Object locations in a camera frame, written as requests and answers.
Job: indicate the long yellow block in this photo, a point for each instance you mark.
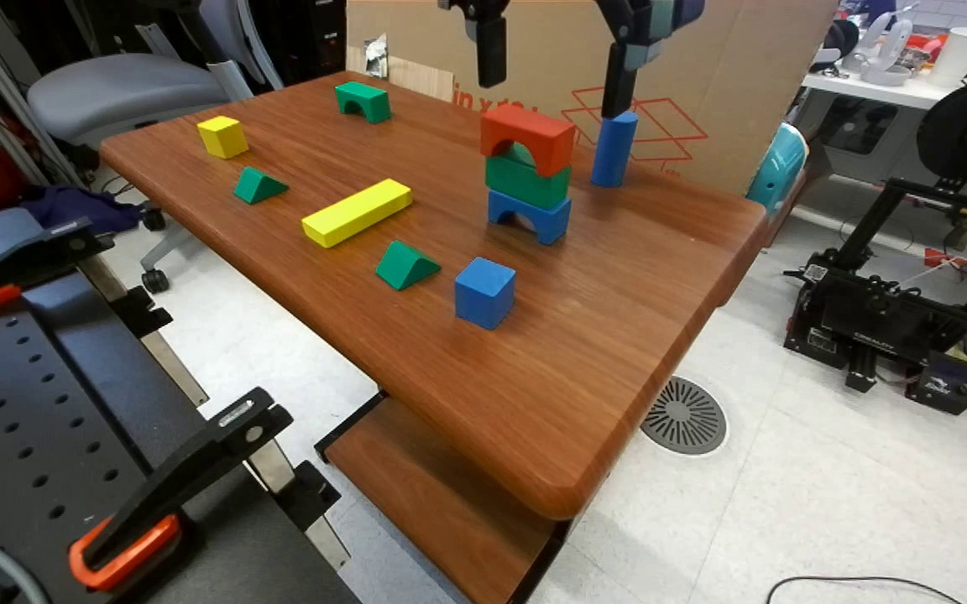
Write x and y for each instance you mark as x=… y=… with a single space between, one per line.
x=359 y=212

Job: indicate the teal camera mount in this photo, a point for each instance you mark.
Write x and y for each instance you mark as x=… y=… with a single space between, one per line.
x=680 y=13

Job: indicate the grey office chair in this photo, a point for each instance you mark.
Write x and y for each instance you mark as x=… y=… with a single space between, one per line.
x=115 y=97

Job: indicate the white side table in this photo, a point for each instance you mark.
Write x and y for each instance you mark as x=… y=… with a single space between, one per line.
x=908 y=88

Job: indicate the orange arch block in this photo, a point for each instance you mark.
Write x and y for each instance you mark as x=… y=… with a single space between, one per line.
x=528 y=129

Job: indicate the large cardboard box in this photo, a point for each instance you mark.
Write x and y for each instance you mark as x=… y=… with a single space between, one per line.
x=731 y=78

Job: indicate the yellow cube block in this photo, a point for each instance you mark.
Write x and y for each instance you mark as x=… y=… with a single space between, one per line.
x=223 y=137

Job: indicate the blue cylinder block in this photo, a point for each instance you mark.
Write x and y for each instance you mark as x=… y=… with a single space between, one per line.
x=614 y=150

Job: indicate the large green triangle block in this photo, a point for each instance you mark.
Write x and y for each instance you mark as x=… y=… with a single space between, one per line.
x=403 y=270

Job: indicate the blue cube block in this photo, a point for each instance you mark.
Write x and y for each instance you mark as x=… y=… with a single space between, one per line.
x=485 y=293

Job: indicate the green arch block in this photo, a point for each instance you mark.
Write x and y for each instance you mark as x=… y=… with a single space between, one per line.
x=363 y=97

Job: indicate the dark grey cart top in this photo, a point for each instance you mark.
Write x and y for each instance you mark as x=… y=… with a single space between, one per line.
x=91 y=357

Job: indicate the wooden lower shelf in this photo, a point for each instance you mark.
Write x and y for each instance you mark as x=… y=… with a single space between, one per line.
x=439 y=514

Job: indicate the black perforated breadboard plate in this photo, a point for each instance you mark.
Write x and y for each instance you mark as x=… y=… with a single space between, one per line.
x=16 y=449

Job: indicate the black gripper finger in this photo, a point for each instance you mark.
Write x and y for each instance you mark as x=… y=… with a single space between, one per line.
x=492 y=46
x=619 y=78

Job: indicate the green half-round block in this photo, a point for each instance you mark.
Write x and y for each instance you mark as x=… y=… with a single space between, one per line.
x=525 y=183

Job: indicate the dark blue cloth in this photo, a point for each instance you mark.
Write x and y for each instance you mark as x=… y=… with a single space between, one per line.
x=76 y=205

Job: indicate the round floor drain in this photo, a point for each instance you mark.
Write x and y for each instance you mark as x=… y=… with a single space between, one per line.
x=682 y=417

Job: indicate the blue arch block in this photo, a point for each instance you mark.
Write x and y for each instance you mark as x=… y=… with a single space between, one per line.
x=552 y=220

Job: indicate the small green triangle block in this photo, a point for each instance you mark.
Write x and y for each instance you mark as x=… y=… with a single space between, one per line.
x=257 y=186

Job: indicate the black 3D printer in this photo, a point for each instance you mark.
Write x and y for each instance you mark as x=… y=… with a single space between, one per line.
x=888 y=319

